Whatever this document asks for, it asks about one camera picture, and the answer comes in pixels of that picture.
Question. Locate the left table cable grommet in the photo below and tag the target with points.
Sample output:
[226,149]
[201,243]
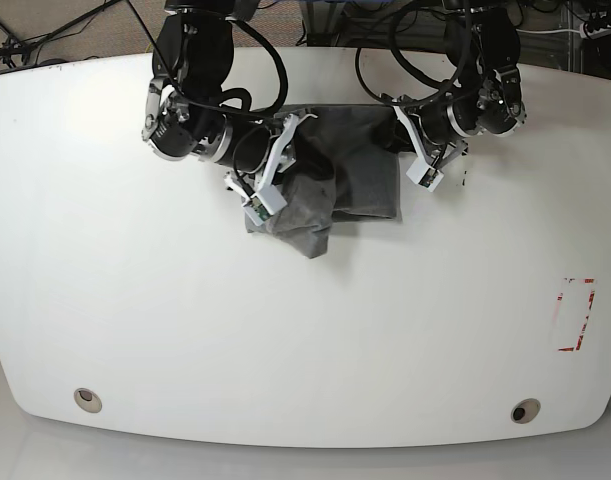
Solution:
[87,400]

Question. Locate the white power strip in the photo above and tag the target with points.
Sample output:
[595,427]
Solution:
[596,27]

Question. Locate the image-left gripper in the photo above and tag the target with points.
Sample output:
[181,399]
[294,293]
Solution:
[249,146]

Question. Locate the grey T-shirt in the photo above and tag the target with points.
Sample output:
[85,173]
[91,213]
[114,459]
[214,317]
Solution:
[345,171]

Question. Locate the right table cable grommet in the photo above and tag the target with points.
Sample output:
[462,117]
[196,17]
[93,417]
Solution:
[525,411]

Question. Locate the table cable grommet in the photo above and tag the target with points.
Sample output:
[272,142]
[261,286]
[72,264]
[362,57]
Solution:
[525,411]
[87,400]

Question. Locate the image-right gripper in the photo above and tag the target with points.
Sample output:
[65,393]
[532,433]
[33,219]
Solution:
[442,126]

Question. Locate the red tape rectangle marking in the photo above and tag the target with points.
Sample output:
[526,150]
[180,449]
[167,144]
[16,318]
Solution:
[572,313]

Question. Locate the black tripod stand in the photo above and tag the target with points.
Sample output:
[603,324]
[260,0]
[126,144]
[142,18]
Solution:
[23,53]

